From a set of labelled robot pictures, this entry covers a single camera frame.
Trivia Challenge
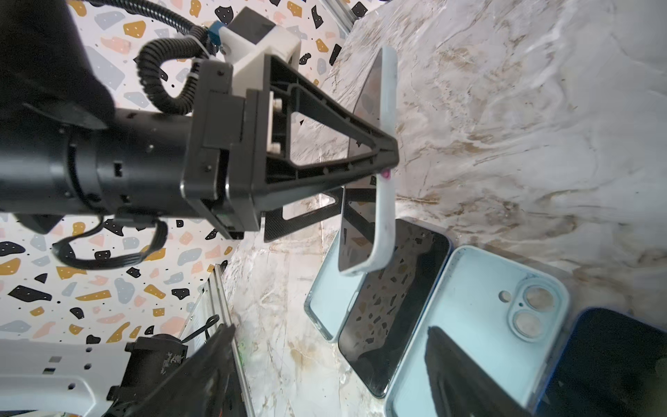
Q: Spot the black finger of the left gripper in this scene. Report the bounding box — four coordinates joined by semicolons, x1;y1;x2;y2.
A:
264;188;376;243
260;88;400;209

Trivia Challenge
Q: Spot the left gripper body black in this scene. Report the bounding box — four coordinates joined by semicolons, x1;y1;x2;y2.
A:
180;55;276;240

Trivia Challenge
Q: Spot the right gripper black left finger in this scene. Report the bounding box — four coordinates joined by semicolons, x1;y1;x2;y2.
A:
105;325;236;416

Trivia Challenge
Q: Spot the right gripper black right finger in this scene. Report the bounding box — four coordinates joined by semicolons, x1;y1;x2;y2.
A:
425;327;531;417

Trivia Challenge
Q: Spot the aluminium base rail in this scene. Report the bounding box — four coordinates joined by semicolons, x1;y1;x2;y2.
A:
179;262;256;417

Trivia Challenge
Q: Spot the white phone case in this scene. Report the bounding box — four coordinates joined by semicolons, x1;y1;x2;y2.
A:
339;46;398;275

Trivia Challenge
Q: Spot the light green phone case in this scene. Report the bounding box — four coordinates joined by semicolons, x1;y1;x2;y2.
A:
304;234;366;343
385;246;570;416

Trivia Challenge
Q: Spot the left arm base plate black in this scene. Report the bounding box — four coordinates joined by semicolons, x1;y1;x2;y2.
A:
107;334;189;402

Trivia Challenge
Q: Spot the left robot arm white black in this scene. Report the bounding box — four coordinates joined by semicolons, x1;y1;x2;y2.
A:
1;1;400;241

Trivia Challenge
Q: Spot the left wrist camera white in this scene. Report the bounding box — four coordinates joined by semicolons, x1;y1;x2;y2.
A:
208;8;302;97

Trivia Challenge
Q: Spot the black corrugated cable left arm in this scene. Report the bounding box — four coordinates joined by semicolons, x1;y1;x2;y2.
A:
88;0;220;116

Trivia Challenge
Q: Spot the black phone blue back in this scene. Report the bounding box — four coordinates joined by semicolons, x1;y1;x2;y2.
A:
338;220;452;398

